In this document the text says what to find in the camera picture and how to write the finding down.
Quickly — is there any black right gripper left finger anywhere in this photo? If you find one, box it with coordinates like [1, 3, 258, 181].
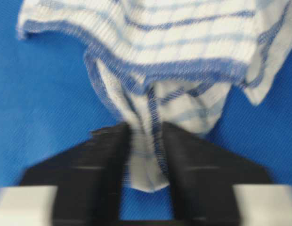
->
[0, 123, 132, 226]

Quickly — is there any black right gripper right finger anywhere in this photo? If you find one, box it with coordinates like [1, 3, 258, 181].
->
[161, 122, 292, 226]

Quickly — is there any white blue striped towel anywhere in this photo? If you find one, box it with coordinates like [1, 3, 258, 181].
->
[17, 0, 292, 192]

